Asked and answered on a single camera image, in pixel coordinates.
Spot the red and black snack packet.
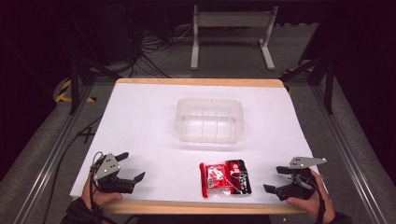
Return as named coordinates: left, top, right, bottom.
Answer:
left=199, top=159, right=253, bottom=199

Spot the white paper sheet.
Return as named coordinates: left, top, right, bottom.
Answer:
left=69, top=82, right=316, bottom=206

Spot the clear plastic container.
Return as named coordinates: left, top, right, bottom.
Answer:
left=174, top=97, right=245, bottom=145

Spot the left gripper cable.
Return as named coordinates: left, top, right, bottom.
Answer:
left=89, top=150, right=120, bottom=224

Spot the yellow and black hazard tape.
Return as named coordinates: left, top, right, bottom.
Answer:
left=54, top=78, right=96, bottom=104

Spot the black floor cable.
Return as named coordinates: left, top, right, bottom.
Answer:
left=41, top=116, right=104, bottom=224

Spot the aluminium floor rail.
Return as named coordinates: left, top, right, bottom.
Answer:
left=12, top=83, right=95, bottom=224
left=310, top=84, right=388, bottom=224

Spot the person's right hand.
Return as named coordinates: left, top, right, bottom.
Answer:
left=286, top=169, right=337, bottom=224

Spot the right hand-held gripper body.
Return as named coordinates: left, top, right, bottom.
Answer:
left=275, top=156, right=328, bottom=202

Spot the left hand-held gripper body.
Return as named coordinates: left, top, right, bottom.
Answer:
left=92, top=152, right=136, bottom=194

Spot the white metal desk frame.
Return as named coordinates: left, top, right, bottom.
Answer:
left=190, top=5, right=279, bottom=72

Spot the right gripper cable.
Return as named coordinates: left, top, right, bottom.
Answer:
left=292, top=173, right=327, bottom=224

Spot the person's left hand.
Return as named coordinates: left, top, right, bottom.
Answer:
left=81, top=178, right=124, bottom=213

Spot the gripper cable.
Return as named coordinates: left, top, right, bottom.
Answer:
left=89, top=150, right=120, bottom=224
left=292, top=173, right=327, bottom=224

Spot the tangle of black cables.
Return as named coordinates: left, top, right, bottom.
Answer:
left=123, top=6, right=194, bottom=78

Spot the black metal stand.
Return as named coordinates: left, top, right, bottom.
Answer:
left=279, top=55, right=336, bottom=115
left=66, top=55, right=123, bottom=116

